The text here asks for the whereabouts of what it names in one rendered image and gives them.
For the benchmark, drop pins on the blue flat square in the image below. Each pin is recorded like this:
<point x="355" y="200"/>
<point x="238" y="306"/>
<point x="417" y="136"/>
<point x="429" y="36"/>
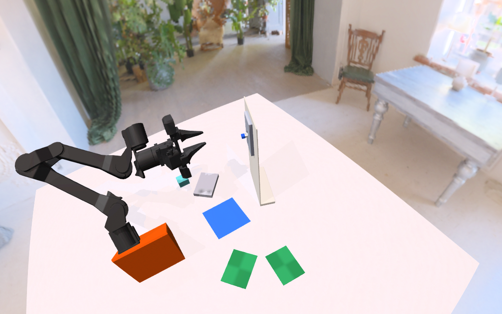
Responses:
<point x="226" y="218"/>

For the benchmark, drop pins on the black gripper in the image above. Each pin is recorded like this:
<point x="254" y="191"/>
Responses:
<point x="175" y="135"/>

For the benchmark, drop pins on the teal cube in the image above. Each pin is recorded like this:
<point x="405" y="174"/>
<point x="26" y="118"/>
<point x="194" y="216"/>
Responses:
<point x="182" y="181"/>

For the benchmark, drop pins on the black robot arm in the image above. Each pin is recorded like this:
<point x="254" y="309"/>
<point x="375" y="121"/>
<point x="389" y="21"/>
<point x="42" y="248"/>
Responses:
<point x="37" y="165"/>

